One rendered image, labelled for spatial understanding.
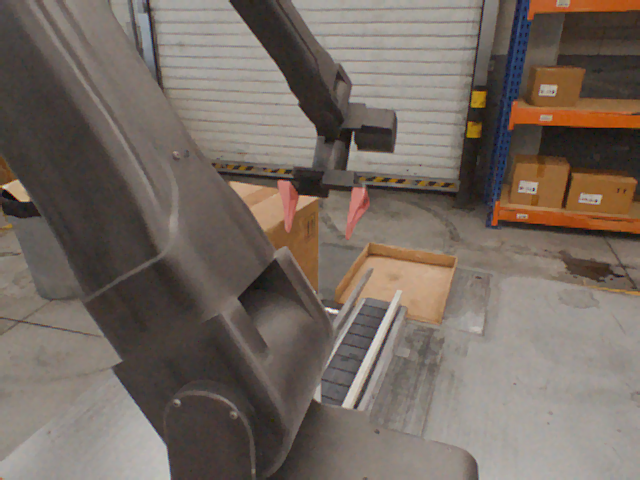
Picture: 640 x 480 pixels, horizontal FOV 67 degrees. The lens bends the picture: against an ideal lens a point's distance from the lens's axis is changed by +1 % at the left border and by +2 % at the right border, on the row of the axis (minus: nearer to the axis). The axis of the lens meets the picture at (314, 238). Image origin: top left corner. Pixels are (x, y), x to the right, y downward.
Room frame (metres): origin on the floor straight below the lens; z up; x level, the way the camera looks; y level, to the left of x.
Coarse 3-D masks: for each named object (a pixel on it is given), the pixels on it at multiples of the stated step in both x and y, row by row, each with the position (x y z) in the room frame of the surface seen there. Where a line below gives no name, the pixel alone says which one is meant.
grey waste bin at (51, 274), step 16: (16, 224) 2.37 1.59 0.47; (32, 224) 2.34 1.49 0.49; (32, 240) 2.35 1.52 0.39; (48, 240) 2.36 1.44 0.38; (32, 256) 2.37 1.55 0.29; (48, 256) 2.36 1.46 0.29; (32, 272) 2.41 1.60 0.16; (48, 272) 2.36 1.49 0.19; (64, 272) 2.39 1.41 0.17; (48, 288) 2.38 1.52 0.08; (64, 288) 2.38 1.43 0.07
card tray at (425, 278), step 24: (360, 264) 1.21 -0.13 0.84; (384, 264) 1.22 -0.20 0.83; (408, 264) 1.22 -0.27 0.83; (432, 264) 1.22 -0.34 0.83; (456, 264) 1.19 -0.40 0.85; (336, 288) 1.03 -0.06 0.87; (384, 288) 1.09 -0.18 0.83; (408, 288) 1.09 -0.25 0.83; (432, 288) 1.09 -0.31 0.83; (408, 312) 0.97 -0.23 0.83; (432, 312) 0.97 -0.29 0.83
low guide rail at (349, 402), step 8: (400, 296) 0.92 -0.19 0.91; (392, 304) 0.88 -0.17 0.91; (392, 312) 0.85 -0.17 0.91; (384, 320) 0.82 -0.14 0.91; (384, 328) 0.79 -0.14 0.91; (376, 336) 0.77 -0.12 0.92; (384, 336) 0.79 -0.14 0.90; (376, 344) 0.74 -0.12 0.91; (368, 352) 0.72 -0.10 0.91; (376, 352) 0.73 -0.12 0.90; (368, 360) 0.69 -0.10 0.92; (360, 368) 0.67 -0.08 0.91; (368, 368) 0.68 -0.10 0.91; (360, 376) 0.65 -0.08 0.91; (352, 384) 0.63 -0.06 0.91; (360, 384) 0.64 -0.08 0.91; (352, 392) 0.61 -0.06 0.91; (344, 400) 0.60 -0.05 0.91; (352, 400) 0.60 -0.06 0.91
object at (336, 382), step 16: (368, 304) 0.94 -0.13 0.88; (384, 304) 0.94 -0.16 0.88; (400, 304) 0.94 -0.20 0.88; (368, 320) 0.87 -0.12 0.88; (352, 336) 0.81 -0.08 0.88; (368, 336) 0.81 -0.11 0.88; (336, 352) 0.76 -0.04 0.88; (352, 352) 0.76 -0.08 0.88; (336, 368) 0.72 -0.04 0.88; (352, 368) 0.72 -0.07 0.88; (320, 384) 0.67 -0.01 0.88; (336, 384) 0.67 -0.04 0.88; (320, 400) 0.63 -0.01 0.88; (336, 400) 0.63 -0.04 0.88
